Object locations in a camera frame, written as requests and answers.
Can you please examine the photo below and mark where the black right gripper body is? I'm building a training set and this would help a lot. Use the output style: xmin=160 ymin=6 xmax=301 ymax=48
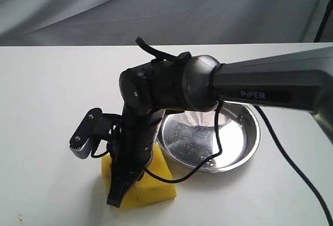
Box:
xmin=111 ymin=106 xmax=164 ymax=182

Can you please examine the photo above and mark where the yellow sponge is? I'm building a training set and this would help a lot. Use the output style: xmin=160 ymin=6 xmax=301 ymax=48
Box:
xmin=100 ymin=142 xmax=177 ymax=209

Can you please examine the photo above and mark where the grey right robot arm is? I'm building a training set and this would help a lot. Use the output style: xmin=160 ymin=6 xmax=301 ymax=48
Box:
xmin=107 ymin=47 xmax=332 ymax=207

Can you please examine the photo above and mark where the stainless steel bowl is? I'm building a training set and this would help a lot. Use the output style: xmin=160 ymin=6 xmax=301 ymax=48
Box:
xmin=157 ymin=103 xmax=260 ymax=173

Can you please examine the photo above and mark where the grey backdrop curtain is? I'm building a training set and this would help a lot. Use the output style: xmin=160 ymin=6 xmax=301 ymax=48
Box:
xmin=1 ymin=0 xmax=320 ymax=46

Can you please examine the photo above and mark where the black stand pole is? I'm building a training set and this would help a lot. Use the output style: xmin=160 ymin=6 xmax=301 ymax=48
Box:
xmin=313 ymin=0 xmax=332 ymax=42

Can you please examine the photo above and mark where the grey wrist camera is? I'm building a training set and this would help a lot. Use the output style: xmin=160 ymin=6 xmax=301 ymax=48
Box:
xmin=69 ymin=108 xmax=121 ymax=159

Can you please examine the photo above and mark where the black camera cable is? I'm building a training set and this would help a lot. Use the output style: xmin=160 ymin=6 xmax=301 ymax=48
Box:
xmin=89 ymin=101 xmax=333 ymax=224

